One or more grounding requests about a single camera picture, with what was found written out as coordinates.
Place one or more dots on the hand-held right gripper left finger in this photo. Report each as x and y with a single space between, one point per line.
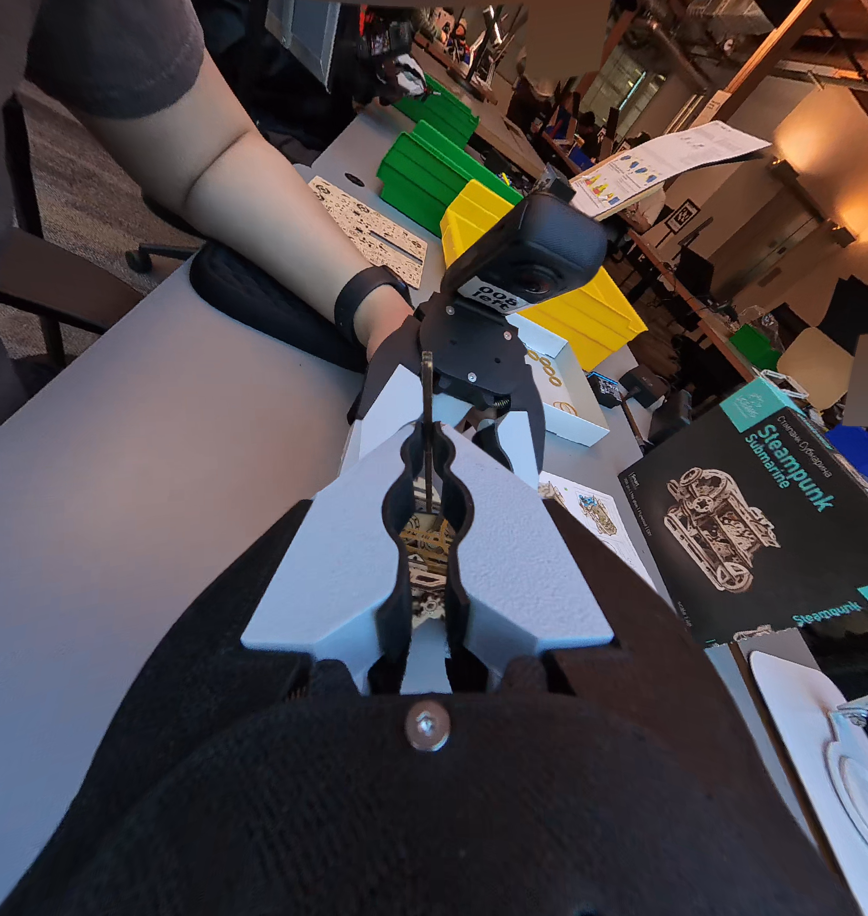
319 572

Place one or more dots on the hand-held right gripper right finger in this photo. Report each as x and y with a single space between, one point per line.
534 572

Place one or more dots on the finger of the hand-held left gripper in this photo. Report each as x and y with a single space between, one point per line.
523 444
391 401

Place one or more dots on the wooden mechanical model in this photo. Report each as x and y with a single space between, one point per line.
428 565

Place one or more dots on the person's left forearm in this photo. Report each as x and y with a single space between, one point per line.
247 186

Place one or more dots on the wooden parts sheet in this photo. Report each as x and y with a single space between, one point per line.
376 229

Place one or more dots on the black model kit box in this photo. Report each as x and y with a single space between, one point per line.
763 515

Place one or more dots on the person's left hand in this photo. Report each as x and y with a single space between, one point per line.
383 318

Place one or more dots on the white cardboard tray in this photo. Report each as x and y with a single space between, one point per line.
584 422

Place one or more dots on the loose rubber bands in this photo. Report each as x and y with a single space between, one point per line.
548 376

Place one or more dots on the assembly instruction sheet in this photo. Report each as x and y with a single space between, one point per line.
598 515

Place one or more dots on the black blue-edged battery pack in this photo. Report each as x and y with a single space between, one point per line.
605 390

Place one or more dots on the yellow plastic bin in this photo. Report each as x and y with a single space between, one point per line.
620 308
462 236

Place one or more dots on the black wristband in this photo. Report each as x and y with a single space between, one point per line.
366 293

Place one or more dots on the black power adapter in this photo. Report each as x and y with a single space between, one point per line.
645 390

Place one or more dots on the black wrist rest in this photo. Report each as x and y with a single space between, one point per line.
262 300

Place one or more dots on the green plastic bin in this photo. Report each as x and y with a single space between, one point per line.
441 114
419 179

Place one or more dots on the illustrated poster board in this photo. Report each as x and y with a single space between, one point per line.
677 154

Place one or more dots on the white rounded board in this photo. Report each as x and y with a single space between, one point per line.
791 715

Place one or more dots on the grey computer monitor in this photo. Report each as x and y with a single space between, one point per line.
308 32

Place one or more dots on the brown chair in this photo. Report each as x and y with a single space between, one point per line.
54 279

